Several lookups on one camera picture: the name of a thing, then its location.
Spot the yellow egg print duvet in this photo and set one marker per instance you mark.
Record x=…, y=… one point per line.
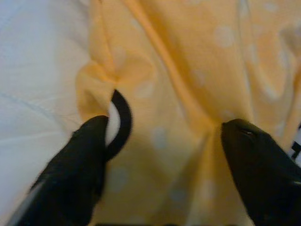
x=188, y=70

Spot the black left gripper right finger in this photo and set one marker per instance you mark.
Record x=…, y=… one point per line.
x=265, y=174

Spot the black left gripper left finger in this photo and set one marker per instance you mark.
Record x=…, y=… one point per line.
x=68, y=174

